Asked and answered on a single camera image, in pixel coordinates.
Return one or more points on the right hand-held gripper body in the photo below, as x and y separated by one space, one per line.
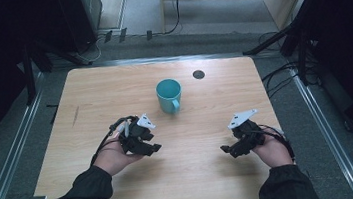
247 131

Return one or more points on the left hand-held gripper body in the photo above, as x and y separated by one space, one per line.
131 136

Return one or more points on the person's left hand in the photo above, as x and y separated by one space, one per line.
117 158

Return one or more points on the person's right hand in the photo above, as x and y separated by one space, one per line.
272 152

